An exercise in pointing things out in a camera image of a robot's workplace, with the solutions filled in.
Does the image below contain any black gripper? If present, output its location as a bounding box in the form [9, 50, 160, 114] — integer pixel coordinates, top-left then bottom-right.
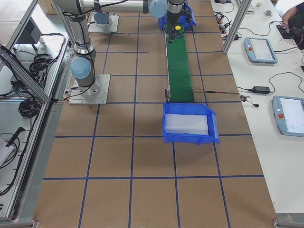
[166, 22, 179, 44]

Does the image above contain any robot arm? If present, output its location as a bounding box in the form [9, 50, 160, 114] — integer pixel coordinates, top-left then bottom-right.
[54, 0, 192, 48]
[55, 0, 99, 96]

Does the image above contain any blue source bin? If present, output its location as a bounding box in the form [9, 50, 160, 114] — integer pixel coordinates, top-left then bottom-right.
[158, 4, 197, 31]

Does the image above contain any green conveyor belt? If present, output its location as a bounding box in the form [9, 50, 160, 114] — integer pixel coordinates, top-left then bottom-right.
[165, 35, 195, 103]

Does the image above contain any teach pendant far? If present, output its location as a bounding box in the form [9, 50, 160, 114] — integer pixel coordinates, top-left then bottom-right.
[244, 38, 278, 64]

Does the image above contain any teach pendant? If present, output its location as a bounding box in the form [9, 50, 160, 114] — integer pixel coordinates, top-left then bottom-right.
[272, 95, 304, 137]
[244, 38, 278, 64]

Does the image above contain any white foam pad destination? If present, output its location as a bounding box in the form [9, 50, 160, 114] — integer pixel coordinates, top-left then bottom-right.
[165, 114, 208, 134]

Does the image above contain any black power adapter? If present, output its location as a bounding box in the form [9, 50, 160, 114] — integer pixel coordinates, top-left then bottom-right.
[248, 86, 271, 94]

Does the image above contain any blue destination bin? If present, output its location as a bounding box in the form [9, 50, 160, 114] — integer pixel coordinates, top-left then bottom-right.
[162, 103, 219, 144]

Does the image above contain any teach pendant near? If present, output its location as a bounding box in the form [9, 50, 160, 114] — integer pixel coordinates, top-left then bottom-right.
[272, 95, 304, 137]

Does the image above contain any red black conveyor wire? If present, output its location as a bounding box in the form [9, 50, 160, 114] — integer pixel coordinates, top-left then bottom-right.
[192, 87, 240, 95]

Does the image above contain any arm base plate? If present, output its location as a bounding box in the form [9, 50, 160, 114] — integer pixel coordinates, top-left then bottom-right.
[68, 75, 111, 105]
[88, 15, 119, 33]

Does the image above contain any aluminium frame post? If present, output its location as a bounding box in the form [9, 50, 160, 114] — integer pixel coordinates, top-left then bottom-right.
[222, 0, 251, 54]

